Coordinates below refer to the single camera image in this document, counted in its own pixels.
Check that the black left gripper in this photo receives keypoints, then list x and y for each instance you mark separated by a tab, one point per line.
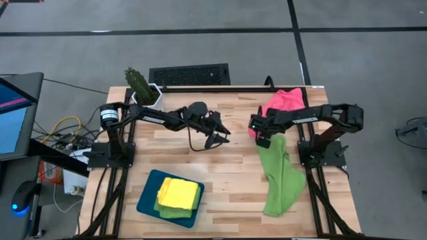
211	122

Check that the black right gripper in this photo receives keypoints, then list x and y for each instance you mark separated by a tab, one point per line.
262	126

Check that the pink microfiber towel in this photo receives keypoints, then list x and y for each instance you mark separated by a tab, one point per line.
283	98

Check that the yellow microfiber towel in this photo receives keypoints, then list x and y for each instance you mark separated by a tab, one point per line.
178	193

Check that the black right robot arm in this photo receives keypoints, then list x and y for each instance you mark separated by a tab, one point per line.
310	116

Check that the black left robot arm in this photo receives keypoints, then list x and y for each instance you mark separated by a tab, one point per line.
153	120

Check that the black clamp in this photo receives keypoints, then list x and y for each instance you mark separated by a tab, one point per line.
269	81

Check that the black keyboard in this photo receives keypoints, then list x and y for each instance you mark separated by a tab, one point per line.
190	75

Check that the white hexagonal plant pot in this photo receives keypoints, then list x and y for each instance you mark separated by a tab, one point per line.
159	95

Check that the green cactus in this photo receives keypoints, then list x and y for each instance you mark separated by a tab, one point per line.
138	83

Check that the blue plastic tray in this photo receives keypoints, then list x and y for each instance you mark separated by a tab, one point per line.
145	200

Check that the white adapter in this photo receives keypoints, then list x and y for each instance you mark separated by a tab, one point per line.
80	156

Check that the grey floor stand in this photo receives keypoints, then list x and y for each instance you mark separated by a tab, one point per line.
413	130

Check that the white box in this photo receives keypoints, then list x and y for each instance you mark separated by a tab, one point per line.
75	180

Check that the black desk beam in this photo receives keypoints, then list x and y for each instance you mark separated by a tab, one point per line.
56	156

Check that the orange package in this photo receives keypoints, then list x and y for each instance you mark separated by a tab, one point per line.
50	173

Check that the monitor with blue screen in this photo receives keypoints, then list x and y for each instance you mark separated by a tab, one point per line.
13	133

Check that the black computer mouse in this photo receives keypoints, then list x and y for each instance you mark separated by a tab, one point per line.
22	196

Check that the dark grey desk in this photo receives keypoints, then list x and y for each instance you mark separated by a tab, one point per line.
5	216

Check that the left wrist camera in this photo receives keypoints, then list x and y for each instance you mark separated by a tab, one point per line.
210	142

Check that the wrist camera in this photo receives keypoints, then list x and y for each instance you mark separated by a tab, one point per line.
210	142
263	142

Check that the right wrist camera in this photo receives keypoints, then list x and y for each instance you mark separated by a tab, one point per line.
263	142

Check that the black aluminium table frame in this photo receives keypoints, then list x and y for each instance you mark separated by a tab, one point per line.
217	89

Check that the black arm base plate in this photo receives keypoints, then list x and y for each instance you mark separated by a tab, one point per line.
337	160
100	163

